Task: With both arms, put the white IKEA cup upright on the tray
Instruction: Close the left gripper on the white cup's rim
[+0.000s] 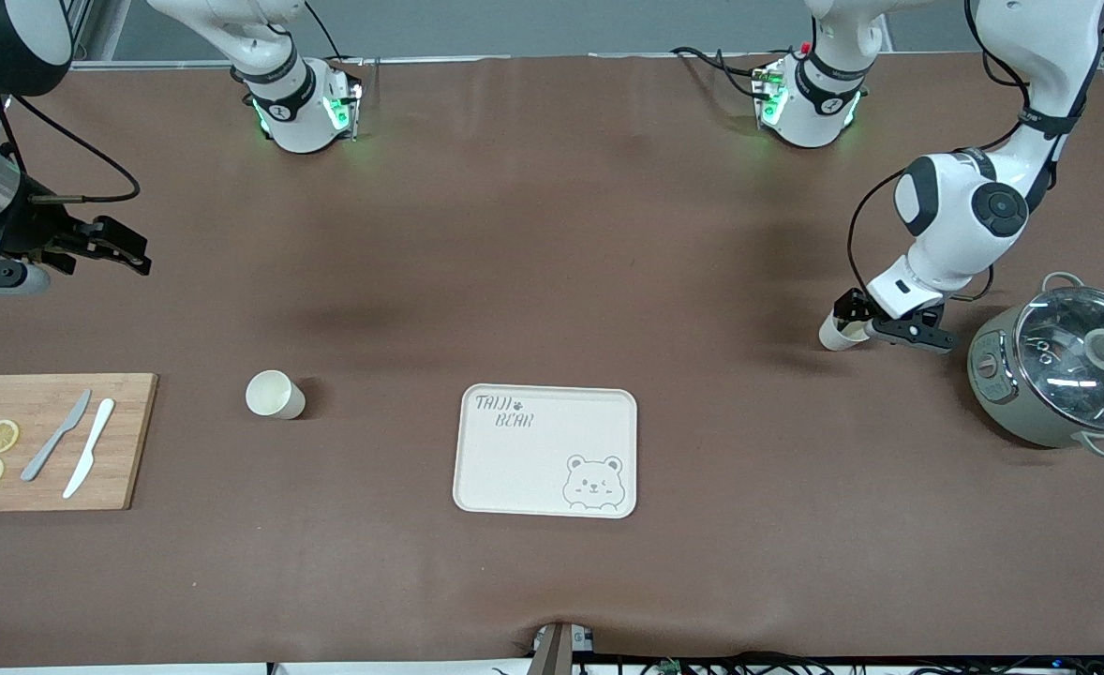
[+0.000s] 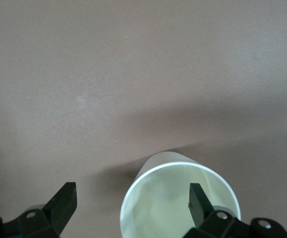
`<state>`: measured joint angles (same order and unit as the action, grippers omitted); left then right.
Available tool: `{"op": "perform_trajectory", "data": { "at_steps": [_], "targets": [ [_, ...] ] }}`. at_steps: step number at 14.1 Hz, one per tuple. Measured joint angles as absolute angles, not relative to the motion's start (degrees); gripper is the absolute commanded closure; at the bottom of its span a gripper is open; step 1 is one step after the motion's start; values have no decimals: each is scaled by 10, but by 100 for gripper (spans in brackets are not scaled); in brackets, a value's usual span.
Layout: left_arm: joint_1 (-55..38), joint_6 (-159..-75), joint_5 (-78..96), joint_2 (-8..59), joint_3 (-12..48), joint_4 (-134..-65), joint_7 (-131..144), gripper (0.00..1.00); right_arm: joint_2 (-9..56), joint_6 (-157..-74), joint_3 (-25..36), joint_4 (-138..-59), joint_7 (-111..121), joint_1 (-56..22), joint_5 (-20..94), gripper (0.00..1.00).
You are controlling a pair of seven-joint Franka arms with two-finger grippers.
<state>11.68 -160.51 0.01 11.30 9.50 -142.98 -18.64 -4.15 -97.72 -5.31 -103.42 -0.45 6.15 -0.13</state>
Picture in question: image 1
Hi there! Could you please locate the metal camera post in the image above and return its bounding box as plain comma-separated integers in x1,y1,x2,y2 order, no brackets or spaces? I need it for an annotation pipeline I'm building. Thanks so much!
531,622,598,675

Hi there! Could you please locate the green electric cooking pot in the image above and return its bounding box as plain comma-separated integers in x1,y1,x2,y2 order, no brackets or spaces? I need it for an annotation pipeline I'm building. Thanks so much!
967,272,1104,460

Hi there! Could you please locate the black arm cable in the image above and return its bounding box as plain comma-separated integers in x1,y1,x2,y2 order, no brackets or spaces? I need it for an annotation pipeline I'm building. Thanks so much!
0,92,141,203
847,0,1092,303

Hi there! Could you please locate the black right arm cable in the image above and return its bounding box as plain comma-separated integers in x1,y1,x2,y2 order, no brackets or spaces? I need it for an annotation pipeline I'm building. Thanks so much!
0,92,141,203

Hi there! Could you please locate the brown table mat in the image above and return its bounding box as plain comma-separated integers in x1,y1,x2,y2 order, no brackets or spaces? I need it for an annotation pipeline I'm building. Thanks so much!
0,52,1104,668

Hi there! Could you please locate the black right base cable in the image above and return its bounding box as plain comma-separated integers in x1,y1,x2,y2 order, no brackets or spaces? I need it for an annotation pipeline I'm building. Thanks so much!
304,0,342,60

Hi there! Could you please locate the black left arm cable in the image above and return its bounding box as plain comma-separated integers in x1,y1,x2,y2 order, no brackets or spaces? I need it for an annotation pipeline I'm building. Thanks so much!
847,0,1092,303

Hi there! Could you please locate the black left base cable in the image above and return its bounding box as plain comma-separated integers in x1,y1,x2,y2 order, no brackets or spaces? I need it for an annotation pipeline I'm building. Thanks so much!
671,46,770,100

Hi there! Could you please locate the white IKEA cup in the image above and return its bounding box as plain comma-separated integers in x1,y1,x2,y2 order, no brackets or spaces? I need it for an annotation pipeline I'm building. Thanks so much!
246,369,306,420
818,309,876,352

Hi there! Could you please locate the grey plastic knife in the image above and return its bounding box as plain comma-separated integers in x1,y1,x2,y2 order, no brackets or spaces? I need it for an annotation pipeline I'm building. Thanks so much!
21,389,92,483

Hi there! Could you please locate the cream bear print tray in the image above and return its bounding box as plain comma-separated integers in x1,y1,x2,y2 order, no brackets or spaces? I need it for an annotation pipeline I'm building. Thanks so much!
452,383,638,519

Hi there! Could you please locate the glass pot lid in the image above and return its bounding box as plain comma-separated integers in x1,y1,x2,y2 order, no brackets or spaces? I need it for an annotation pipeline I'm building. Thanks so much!
1016,286,1104,432

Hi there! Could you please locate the white plastic knife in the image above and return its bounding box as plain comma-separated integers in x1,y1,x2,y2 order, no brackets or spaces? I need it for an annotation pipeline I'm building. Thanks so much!
63,398,115,500

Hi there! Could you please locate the bamboo cutting board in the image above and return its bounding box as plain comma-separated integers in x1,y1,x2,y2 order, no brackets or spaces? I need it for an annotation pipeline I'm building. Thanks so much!
0,373,158,513

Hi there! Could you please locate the black base cable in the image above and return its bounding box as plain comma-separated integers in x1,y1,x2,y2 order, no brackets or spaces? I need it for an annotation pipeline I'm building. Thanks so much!
671,46,770,100
304,0,342,60

